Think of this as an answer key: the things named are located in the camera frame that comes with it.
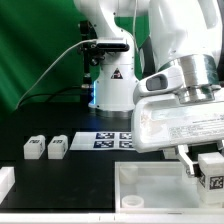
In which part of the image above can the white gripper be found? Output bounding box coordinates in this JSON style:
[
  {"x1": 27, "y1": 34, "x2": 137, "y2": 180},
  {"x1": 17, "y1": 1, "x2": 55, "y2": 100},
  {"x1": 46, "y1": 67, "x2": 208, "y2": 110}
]
[{"x1": 131, "y1": 66, "x2": 224, "y2": 177}]

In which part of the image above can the white square tabletop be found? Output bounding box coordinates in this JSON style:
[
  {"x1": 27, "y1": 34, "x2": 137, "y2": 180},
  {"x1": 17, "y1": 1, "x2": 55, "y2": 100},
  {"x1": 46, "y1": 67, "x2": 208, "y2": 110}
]
[{"x1": 115, "y1": 162, "x2": 224, "y2": 215}]

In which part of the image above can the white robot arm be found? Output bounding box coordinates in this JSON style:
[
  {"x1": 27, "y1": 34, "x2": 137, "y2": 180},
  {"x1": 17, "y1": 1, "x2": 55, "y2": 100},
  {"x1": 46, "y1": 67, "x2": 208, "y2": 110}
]
[{"x1": 73, "y1": 0, "x2": 224, "y2": 175}]

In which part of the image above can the white sheet with tags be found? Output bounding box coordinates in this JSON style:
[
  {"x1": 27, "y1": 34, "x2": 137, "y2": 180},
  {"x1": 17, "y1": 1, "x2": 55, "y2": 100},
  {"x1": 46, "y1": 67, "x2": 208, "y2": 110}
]
[{"x1": 70, "y1": 132, "x2": 133, "y2": 150}]

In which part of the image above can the white obstacle fence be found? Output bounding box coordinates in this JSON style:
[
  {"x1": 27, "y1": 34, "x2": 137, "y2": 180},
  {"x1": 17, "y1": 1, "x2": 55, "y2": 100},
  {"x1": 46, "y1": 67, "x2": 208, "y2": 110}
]
[{"x1": 0, "y1": 166, "x2": 224, "y2": 224}]

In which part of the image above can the green backdrop curtain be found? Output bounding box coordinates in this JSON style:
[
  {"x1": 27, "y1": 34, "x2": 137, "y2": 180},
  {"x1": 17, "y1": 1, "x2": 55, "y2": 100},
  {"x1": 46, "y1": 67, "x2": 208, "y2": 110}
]
[{"x1": 0, "y1": 0, "x2": 86, "y2": 120}]

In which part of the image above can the black camera on mount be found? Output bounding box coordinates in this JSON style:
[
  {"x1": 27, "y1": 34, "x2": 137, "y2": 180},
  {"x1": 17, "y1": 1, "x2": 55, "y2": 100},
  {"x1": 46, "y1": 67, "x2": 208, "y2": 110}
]
[{"x1": 78, "y1": 20, "x2": 129, "y2": 66}]

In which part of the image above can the white camera cable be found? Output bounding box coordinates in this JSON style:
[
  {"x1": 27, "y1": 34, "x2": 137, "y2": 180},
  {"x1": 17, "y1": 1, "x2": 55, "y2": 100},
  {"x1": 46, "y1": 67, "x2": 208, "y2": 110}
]
[{"x1": 15, "y1": 38, "x2": 98, "y2": 110}]

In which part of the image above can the black cable on table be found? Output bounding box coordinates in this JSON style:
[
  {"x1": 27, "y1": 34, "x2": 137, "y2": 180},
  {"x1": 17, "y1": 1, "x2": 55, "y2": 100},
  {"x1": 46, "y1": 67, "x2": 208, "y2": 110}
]
[{"x1": 16, "y1": 85, "x2": 93, "y2": 108}]

